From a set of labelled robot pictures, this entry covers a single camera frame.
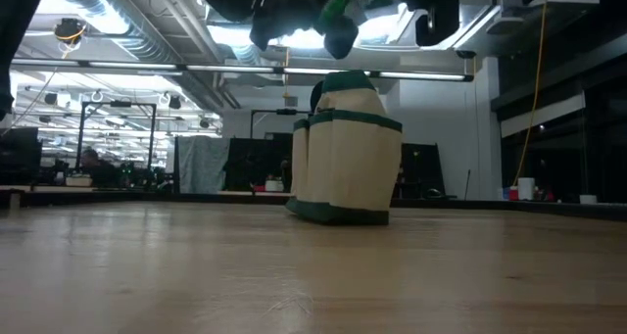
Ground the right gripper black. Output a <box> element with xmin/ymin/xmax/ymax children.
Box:
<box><xmin>323</xmin><ymin>0</ymin><xmax>461</xmax><ymax>60</ymax></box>

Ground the green plastic spray bottle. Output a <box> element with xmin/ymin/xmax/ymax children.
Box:
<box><xmin>315</xmin><ymin>0</ymin><xmax>373</xmax><ymax>35</ymax></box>

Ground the green and beige gardening bag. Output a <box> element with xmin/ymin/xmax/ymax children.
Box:
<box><xmin>285</xmin><ymin>69</ymin><xmax>404</xmax><ymax>226</ymax></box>

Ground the long ceiling light bar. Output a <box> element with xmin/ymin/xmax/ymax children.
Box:
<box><xmin>9</xmin><ymin>58</ymin><xmax>475</xmax><ymax>83</ymax></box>

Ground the grey cloth cover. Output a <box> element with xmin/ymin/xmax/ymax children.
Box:
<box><xmin>175</xmin><ymin>135</ymin><xmax>231</xmax><ymax>194</ymax></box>

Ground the black ceiling sensor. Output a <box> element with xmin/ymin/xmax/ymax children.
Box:
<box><xmin>53</xmin><ymin>18</ymin><xmax>88</xmax><ymax>46</ymax></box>

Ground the person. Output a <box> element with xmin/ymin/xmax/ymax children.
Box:
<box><xmin>80</xmin><ymin>147</ymin><xmax>123</xmax><ymax>188</ymax></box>

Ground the black monitor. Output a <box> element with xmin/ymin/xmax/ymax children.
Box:
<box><xmin>0</xmin><ymin>126</ymin><xmax>43</xmax><ymax>186</ymax></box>

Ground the black gantry frame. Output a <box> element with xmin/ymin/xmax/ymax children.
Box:
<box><xmin>250</xmin><ymin>109</ymin><xmax>314</xmax><ymax>139</ymax></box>
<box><xmin>75</xmin><ymin>101</ymin><xmax>158</xmax><ymax>171</ymax></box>

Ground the black partition wall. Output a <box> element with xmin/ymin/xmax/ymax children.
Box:
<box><xmin>224</xmin><ymin>131</ymin><xmax>445</xmax><ymax>199</ymax></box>

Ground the silver ventilation duct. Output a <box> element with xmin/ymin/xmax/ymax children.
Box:
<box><xmin>48</xmin><ymin>0</ymin><xmax>177</xmax><ymax>64</ymax></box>

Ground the hanging yellow cable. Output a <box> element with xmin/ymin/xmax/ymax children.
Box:
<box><xmin>511</xmin><ymin>0</ymin><xmax>549</xmax><ymax>187</ymax></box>

